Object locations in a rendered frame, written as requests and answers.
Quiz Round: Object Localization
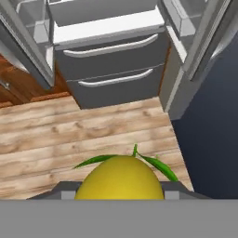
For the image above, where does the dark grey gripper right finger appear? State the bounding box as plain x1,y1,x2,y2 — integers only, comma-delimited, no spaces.
159,181,212,201

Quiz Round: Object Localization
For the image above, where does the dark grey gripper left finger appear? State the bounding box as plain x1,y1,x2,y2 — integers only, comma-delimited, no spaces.
28,181,84,201

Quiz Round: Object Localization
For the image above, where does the yellow lemon with green leaves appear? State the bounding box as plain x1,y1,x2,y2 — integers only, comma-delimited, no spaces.
73,143,179,201

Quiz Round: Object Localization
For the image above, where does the grey fridge drawer front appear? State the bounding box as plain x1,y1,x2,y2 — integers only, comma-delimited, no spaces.
53,30,171,82
66,63,166,110

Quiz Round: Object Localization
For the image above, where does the grey fridge door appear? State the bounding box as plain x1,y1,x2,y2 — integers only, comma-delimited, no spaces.
157,0,238,121
0,0,57,91

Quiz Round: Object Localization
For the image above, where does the white fridge shelf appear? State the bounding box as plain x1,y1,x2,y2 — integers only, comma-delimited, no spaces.
53,8,165,45

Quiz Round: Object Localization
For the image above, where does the brown wooden cupboard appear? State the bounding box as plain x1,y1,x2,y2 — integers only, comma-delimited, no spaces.
0,53,73,110

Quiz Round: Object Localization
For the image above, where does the silver fridge drawer handle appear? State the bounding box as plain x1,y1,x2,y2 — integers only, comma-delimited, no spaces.
77,68,154,88
62,33,160,60

